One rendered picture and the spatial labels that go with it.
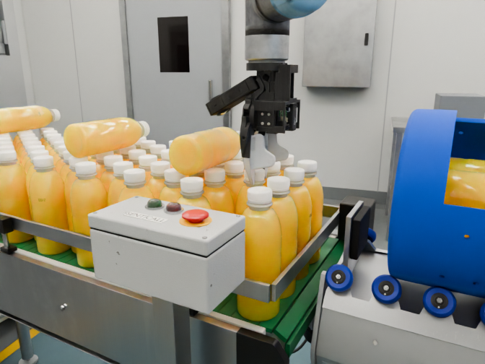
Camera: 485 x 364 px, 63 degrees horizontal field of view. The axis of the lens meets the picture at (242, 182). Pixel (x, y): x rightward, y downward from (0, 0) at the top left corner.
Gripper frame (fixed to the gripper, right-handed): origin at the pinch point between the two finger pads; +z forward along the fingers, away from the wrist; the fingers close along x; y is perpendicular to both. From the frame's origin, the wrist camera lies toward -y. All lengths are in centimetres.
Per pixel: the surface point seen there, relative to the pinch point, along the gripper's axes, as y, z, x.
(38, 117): -82, -5, 15
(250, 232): 6.4, 5.1, -14.6
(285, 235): 8.9, 8.2, -6.3
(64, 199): -41.9, 8.6, -9.8
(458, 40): 25, -43, 338
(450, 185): 32.5, -3.0, -3.0
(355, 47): -54, -39, 302
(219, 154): -6.2, -3.7, -2.4
